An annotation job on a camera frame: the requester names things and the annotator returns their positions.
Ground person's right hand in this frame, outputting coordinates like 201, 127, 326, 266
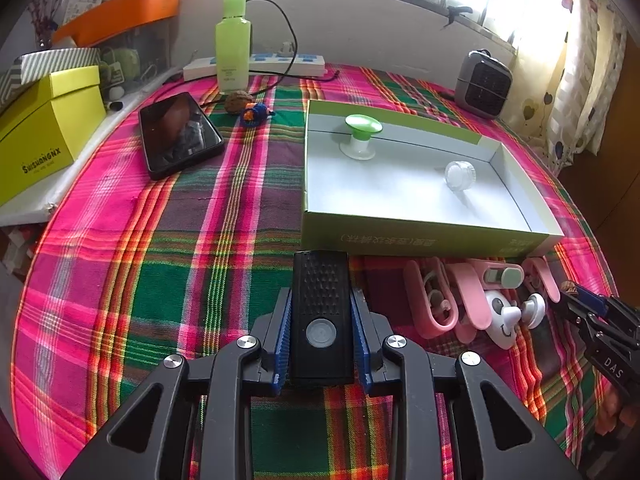
595, 394, 627, 436

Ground black smartphone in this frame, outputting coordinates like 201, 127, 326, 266
138, 92, 225, 181

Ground pink green plaid blanket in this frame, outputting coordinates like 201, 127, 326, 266
12, 62, 621, 480

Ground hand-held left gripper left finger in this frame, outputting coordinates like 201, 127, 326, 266
60, 287, 293, 480

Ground white round knob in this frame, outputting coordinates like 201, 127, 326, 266
500, 294, 547, 332

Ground grey space heater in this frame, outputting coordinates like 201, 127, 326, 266
454, 49, 513, 120

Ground yellow-green cardboard box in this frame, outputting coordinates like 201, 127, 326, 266
0, 65, 108, 208

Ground green cardboard box tray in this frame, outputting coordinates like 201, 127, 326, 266
300, 100, 566, 259

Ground orange plastic tray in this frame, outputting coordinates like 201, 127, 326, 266
51, 0, 181, 47

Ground grey striped box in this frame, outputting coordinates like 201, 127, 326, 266
0, 47, 101, 106

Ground pink clip with white insert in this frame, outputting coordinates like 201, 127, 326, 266
403, 256, 460, 339

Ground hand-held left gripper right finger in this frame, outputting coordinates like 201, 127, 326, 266
348, 287, 583, 480

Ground small clear plastic jar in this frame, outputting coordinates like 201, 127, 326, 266
444, 160, 477, 192

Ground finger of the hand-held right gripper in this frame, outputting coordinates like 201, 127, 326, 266
556, 292, 608, 343
572, 285, 640, 323

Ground black rectangular remote device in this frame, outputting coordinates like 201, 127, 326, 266
291, 251, 357, 387

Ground green ceramic figurine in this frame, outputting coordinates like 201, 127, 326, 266
100, 47, 141, 86

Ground white power strip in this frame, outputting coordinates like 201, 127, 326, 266
182, 51, 326, 82

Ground dried flower branches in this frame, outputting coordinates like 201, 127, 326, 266
27, 0, 76, 51

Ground green white suction knob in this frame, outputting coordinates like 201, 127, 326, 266
339, 114, 385, 161

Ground heart print curtain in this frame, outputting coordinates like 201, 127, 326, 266
520, 0, 628, 176

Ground small blue orange toy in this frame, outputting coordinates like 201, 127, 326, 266
242, 103, 275, 127

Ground clear plastic tank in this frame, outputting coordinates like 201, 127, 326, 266
95, 17, 181, 96

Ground pink plastic clip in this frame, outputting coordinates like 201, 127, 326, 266
522, 256, 562, 303

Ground light green lotion bottle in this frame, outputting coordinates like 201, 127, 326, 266
215, 0, 252, 94

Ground white panda face toy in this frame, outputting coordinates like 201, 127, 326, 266
484, 290, 521, 351

